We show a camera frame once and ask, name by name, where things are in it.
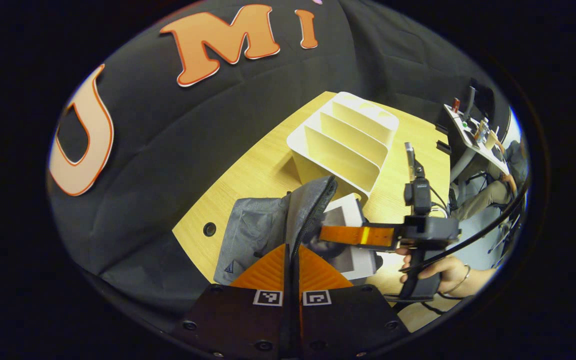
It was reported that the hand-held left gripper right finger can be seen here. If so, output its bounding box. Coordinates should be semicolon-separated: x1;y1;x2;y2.
298;244;412;360

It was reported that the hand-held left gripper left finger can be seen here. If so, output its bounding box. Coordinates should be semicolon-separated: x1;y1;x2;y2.
172;244;291;360

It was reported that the white portrait cover book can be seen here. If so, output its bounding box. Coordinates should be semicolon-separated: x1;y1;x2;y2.
310;192;380;281

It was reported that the white bookshelf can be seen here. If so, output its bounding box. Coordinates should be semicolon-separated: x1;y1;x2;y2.
286;91;400;201

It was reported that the grey schoolbag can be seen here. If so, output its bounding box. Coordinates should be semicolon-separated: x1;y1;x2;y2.
213;175;384;288

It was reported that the white side desk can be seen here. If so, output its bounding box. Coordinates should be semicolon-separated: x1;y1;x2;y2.
443;97;511;176

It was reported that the thin bracelet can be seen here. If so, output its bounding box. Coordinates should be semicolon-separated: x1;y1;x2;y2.
440;263;472;297

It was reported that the black cable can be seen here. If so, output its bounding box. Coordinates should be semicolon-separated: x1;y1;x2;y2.
399;182;528;274

